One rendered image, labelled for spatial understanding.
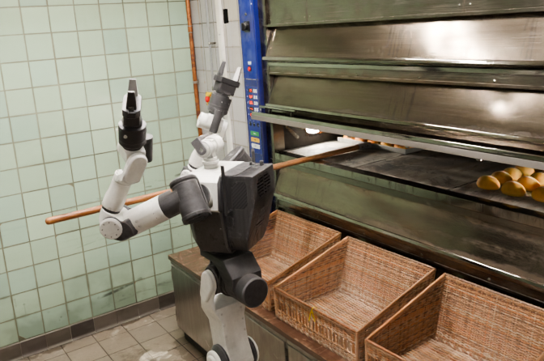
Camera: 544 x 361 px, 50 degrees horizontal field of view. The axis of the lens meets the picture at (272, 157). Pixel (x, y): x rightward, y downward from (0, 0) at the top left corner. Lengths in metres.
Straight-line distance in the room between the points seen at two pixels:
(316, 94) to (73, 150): 1.62
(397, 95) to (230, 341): 1.24
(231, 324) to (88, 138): 1.88
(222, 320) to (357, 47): 1.33
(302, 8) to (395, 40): 0.67
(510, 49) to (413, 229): 0.90
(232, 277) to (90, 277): 2.04
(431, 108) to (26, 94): 2.34
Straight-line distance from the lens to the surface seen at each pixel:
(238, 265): 2.19
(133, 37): 3.93
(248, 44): 3.43
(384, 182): 2.75
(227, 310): 2.36
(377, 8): 2.68
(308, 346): 2.60
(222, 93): 2.46
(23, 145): 3.77
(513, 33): 2.26
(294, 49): 3.12
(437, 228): 2.60
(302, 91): 3.12
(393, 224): 2.76
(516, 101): 2.28
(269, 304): 2.87
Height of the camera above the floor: 1.91
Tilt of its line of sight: 13 degrees down
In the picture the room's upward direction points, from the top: 4 degrees counter-clockwise
